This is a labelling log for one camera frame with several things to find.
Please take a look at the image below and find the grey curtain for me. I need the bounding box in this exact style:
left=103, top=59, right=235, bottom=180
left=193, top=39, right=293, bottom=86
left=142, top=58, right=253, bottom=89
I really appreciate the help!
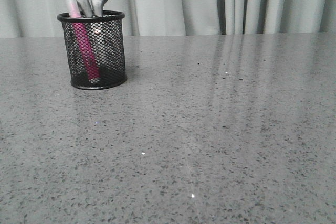
left=1, top=0, right=335, bottom=38

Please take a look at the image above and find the black mesh pen cup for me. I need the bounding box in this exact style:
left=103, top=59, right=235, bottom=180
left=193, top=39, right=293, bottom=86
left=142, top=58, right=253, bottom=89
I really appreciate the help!
left=57, top=10, right=127, bottom=90

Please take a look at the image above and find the pink highlighter pen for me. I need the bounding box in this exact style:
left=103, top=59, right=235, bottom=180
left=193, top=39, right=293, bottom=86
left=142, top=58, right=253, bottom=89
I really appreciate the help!
left=65, top=0, right=100, bottom=84

